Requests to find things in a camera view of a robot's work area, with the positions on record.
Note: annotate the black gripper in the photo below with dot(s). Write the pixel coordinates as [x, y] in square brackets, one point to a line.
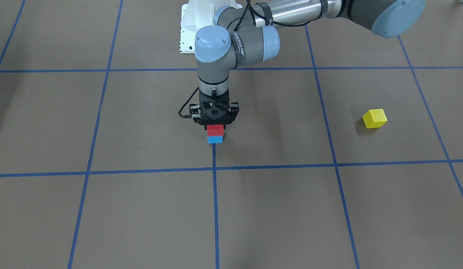
[195, 110]

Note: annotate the red cube block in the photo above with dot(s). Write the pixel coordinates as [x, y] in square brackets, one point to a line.
[215, 130]

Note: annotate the blue cube block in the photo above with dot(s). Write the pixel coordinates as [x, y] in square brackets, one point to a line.
[215, 139]

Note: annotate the yellow cube block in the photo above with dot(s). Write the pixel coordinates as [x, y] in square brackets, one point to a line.
[374, 118]

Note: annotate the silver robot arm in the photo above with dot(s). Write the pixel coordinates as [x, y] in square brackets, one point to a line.
[238, 37]

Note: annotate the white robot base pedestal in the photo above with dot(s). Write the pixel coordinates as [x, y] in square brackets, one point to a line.
[196, 14]

